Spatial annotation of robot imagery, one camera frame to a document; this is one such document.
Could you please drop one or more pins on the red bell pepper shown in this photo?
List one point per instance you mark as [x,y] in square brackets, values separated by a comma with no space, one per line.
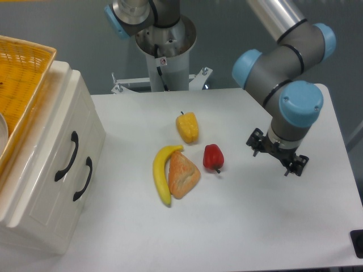
[213,158]

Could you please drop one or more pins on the white drawer cabinet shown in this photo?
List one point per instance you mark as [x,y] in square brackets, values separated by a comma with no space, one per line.
[50,91]

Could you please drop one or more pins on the white drawer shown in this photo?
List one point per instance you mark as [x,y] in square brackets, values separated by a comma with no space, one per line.
[57,200]
[42,174]

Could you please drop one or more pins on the yellow banana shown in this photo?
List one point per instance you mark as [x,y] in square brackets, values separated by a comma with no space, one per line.
[159,176]

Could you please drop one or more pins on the orange bread piece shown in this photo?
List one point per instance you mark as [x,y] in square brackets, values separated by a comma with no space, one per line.
[183,175]

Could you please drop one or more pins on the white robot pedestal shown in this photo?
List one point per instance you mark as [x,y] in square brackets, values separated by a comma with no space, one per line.
[167,59]

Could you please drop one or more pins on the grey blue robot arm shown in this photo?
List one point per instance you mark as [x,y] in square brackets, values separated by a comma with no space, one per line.
[271,79]

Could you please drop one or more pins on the yellow woven basket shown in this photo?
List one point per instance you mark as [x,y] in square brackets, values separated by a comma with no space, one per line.
[24,66]

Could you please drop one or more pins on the yellow bell pepper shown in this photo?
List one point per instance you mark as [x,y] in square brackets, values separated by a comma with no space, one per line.
[187,127]

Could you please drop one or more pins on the white plate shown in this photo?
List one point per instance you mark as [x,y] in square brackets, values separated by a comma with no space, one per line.
[4,134]

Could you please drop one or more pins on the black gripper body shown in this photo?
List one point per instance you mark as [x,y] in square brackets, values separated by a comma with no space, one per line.
[279,148]

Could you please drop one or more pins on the black corner device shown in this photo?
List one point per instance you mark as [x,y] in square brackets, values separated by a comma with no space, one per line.
[357,241]

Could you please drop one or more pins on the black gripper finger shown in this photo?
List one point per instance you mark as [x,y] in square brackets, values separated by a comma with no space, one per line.
[295,165]
[255,141]

